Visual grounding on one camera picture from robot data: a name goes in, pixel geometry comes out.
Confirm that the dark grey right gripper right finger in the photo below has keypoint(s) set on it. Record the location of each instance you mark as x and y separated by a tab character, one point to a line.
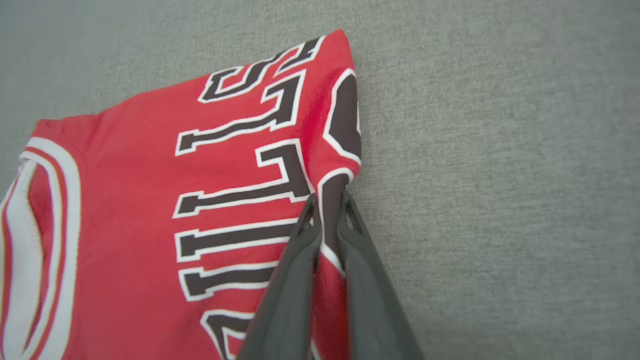
370	300

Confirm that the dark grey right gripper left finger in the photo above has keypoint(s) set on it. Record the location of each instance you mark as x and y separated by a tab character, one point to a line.
290	300

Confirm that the red shirt with white sleeves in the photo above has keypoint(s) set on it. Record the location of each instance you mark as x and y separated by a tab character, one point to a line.
125	200

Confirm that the grey fabric sofa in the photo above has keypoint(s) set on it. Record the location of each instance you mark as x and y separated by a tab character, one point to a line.
500	175

